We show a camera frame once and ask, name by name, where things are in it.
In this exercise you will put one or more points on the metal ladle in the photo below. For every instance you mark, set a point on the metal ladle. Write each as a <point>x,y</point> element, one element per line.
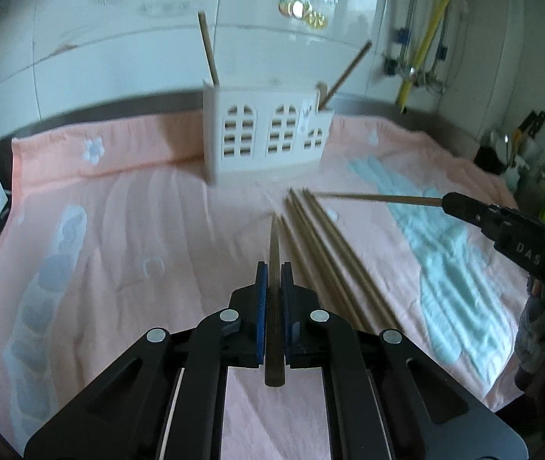
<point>496,138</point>

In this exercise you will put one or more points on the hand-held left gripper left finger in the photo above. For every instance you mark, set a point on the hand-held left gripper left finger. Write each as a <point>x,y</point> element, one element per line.
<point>261,316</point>

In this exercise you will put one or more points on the metal water pipe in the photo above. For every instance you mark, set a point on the metal water pipe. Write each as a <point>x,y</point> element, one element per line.
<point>409,9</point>

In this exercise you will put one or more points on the white plastic utensil holder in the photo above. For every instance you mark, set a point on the white plastic utensil holder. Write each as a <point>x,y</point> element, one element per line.
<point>234,129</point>

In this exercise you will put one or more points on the pink printed towel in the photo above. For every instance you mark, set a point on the pink printed towel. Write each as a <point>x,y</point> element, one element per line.
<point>109,230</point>

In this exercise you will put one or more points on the metal pipe valve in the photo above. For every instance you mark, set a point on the metal pipe valve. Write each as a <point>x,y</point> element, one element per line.
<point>414,74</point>

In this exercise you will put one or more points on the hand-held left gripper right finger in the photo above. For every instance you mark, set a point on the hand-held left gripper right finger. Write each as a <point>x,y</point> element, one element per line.
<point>288,316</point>

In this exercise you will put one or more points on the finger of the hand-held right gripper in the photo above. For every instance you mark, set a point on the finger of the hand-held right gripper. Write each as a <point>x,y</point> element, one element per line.
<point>466,211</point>

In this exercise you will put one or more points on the yellow gas pipe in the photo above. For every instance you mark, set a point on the yellow gas pipe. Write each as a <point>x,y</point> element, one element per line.
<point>433,28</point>

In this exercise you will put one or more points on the orange fruit wall sticker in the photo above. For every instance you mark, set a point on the orange fruit wall sticker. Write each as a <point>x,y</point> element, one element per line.
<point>301,9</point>

